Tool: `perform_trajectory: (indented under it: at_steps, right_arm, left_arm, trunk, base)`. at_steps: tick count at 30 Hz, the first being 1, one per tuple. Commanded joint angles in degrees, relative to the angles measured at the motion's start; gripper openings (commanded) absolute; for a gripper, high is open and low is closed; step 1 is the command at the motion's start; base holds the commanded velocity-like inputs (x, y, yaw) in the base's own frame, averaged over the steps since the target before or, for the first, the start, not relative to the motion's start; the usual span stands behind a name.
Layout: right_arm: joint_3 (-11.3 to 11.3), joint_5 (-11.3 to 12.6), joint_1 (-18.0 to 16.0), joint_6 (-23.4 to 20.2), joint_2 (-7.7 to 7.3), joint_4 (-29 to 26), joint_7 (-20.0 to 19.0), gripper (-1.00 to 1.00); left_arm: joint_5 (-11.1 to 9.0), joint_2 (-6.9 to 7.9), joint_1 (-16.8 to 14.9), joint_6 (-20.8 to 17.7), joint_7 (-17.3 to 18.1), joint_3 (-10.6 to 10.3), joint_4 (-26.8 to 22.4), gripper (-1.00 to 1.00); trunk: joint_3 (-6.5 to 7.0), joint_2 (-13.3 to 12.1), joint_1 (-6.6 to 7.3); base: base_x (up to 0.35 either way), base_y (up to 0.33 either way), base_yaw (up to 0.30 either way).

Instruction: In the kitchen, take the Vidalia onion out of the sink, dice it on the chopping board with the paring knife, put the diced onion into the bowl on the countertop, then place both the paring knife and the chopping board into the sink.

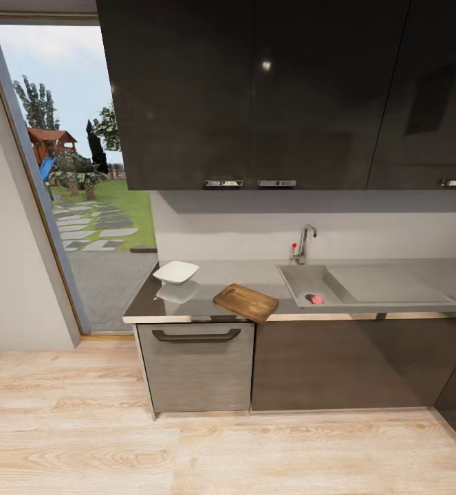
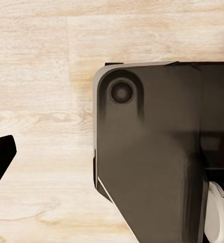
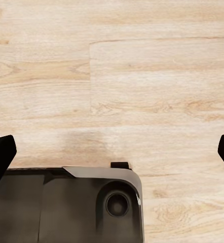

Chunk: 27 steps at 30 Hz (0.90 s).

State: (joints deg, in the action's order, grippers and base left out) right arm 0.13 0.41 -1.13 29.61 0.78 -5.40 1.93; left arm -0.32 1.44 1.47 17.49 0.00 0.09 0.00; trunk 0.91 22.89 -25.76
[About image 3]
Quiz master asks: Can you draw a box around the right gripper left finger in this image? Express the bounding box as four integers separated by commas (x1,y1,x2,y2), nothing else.
0,135,17,180

